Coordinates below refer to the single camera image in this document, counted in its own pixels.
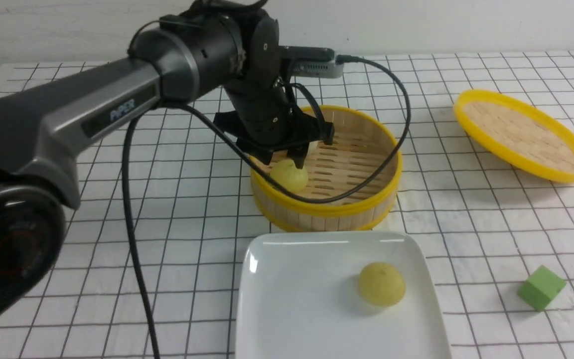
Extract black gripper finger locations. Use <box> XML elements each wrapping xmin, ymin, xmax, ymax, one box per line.
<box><xmin>292</xmin><ymin>149</ymin><xmax>309</xmax><ymax>170</ymax></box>

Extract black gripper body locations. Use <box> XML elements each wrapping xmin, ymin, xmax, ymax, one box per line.
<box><xmin>214</xmin><ymin>10</ymin><xmax>335</xmax><ymax>165</ymax></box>

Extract yellow steamed bun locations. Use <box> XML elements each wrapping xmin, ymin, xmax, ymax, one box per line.
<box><xmin>358</xmin><ymin>263</ymin><xmax>406</xmax><ymax>308</ymax></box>
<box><xmin>270</xmin><ymin>159</ymin><xmax>309</xmax><ymax>193</ymax></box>

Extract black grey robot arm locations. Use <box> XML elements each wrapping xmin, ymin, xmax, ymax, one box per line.
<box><xmin>0</xmin><ymin>1</ymin><xmax>334</xmax><ymax>314</ymax></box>

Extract white square plate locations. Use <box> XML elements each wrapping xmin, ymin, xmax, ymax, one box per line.
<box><xmin>235</xmin><ymin>230</ymin><xmax>452</xmax><ymax>359</ymax></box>

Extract bamboo steamer basket yellow rim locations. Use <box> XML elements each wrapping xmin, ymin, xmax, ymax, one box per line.
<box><xmin>251</xmin><ymin>105</ymin><xmax>403</xmax><ymax>232</ymax></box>

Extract checkered white tablecloth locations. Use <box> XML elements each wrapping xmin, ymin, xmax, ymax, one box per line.
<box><xmin>0</xmin><ymin>51</ymin><xmax>574</xmax><ymax>359</ymax></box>

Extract bamboo steamer lid yellow rim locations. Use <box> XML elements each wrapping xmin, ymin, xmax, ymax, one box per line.
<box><xmin>453</xmin><ymin>89</ymin><xmax>574</xmax><ymax>182</ymax></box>

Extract green cube block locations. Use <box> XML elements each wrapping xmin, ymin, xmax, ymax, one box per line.
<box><xmin>517</xmin><ymin>265</ymin><xmax>567</xmax><ymax>312</ymax></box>

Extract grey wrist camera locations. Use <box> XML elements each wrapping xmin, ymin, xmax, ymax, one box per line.
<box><xmin>280</xmin><ymin>46</ymin><xmax>344</xmax><ymax>80</ymax></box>

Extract black cable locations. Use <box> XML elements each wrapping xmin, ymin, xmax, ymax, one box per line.
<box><xmin>122</xmin><ymin>55</ymin><xmax>412</xmax><ymax>359</ymax></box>

